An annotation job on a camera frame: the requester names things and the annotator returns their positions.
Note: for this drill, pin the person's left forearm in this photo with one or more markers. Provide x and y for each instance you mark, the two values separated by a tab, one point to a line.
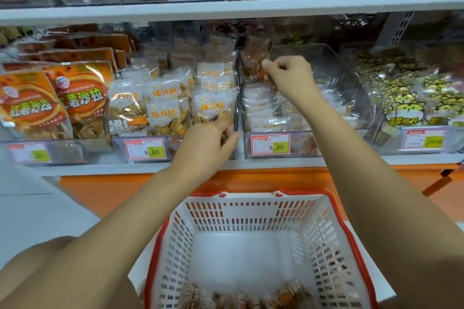
94	247

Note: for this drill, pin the person's right hand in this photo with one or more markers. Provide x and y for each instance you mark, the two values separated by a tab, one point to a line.
294	82

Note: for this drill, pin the yellow hamster snack packets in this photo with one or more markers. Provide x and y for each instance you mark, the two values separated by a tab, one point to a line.
413	95

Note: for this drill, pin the white yellow price tag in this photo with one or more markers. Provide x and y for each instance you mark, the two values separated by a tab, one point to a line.
423	138
145	149
29	152
270	144

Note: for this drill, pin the pile of small brown snacks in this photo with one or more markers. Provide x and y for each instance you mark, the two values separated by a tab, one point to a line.
246	298

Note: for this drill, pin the orange shelf base panel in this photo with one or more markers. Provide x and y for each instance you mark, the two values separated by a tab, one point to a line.
304	182

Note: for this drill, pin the row of clear snacks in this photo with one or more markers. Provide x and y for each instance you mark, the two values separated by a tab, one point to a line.
265	113
181	55

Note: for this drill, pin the stack of orange packets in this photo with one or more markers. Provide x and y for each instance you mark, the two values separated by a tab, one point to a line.
51	102

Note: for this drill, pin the person's right forearm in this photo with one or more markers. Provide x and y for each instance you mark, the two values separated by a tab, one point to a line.
384	211

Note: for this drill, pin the white snack shelf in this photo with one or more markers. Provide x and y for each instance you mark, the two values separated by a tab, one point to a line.
217	9

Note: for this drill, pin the person's left hand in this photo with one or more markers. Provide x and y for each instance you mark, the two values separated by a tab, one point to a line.
203	149

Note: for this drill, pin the white red-rimmed shopping basket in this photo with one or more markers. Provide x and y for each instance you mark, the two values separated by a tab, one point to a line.
239	207

